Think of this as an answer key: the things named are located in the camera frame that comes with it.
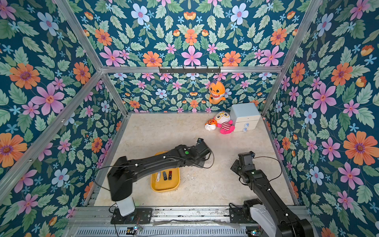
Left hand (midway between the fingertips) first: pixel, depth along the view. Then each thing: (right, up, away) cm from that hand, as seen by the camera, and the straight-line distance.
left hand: (204, 159), depth 82 cm
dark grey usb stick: (-24, -11, +4) cm, 26 cm away
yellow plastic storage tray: (-22, -13, +3) cm, 26 cm away
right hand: (+18, -4, +3) cm, 19 cm away
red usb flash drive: (-20, -10, +4) cm, 23 cm away
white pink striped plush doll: (+14, +24, +25) cm, 38 cm away
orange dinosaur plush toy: (+8, +42, +15) cm, 45 cm away
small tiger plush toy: (+5, +20, +22) cm, 30 cm away
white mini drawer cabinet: (+28, +25, +17) cm, 41 cm away
